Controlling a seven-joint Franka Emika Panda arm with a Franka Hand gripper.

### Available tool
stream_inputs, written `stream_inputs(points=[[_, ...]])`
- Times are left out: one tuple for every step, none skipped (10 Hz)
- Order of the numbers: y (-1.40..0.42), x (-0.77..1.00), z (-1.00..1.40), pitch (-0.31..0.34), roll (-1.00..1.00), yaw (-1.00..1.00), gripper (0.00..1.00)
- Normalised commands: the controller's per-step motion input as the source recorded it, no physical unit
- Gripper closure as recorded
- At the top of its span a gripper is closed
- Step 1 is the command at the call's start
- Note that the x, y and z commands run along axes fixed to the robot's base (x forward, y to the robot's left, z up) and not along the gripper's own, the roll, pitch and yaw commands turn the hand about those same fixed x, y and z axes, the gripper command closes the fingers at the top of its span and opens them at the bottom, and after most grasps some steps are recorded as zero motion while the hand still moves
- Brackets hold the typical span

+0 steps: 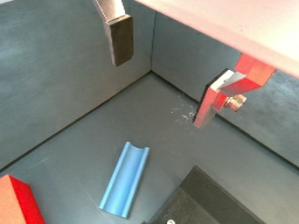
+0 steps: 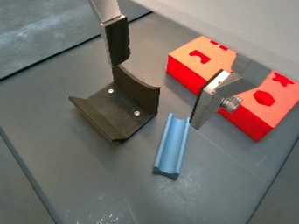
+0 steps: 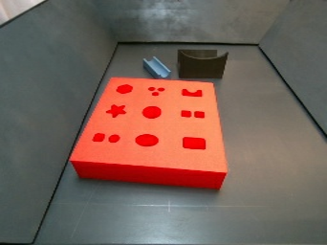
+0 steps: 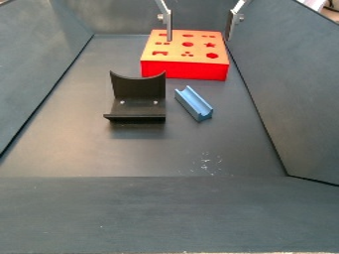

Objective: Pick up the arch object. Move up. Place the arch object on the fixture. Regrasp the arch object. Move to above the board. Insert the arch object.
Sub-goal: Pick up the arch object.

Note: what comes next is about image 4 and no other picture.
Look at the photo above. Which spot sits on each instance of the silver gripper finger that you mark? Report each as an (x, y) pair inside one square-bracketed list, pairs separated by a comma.
[(234, 18), (165, 16)]

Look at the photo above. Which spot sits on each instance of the blue arch object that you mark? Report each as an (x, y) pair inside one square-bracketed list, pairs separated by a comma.
[(194, 103)]

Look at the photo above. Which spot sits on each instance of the black curved fixture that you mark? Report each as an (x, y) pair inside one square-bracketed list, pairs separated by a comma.
[(140, 98)]

